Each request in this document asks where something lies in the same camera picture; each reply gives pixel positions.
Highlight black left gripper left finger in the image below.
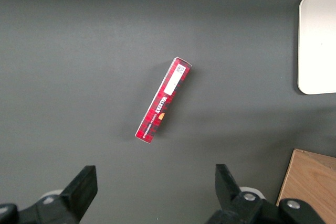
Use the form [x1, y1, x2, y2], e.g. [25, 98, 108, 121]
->
[18, 165, 99, 224]

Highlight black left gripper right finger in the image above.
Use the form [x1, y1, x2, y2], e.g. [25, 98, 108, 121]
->
[206, 164, 282, 224]

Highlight wooden drawer cabinet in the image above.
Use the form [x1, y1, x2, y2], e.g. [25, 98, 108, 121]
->
[275, 148, 336, 210]

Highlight red shortbread cookie box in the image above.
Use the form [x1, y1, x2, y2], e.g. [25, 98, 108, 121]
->
[134, 56, 193, 145]

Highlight cream rectangular tray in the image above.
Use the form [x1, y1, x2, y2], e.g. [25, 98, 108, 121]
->
[297, 0, 336, 95]

